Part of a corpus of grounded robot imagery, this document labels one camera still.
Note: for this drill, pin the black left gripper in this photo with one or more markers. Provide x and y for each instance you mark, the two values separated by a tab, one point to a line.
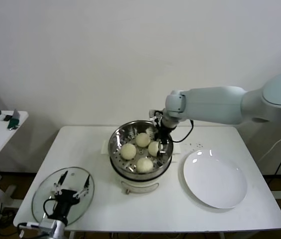
65	201

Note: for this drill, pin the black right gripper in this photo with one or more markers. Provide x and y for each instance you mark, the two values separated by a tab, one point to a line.
165	134

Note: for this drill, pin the white steamed baozi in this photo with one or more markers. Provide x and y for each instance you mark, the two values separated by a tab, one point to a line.
142	140
154	149
128	151
144	165

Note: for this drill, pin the round glass pot lid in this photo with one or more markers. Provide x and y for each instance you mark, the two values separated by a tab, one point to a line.
40	194

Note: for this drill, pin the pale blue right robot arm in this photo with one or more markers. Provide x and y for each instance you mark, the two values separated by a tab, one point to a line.
217	104

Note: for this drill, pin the perforated steel steamer basket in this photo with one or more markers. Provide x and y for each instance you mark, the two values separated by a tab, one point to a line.
115	142

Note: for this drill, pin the cream electric cooking pot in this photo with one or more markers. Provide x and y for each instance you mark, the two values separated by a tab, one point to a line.
140	185

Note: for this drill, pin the white round plate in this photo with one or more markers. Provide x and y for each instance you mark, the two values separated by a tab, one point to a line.
195	174

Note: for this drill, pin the white work table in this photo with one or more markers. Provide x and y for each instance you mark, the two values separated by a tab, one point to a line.
155	214

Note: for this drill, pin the black floor power strip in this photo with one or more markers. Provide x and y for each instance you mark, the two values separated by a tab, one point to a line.
4	219

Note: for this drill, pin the green tool with grey plate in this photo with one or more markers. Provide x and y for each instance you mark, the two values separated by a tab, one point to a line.
13	123

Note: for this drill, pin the small white black gadget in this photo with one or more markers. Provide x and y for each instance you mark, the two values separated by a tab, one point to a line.
2	117

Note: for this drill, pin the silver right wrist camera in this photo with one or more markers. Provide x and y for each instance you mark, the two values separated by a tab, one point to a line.
155	117

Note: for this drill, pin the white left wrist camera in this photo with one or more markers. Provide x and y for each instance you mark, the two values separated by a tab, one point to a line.
33	226

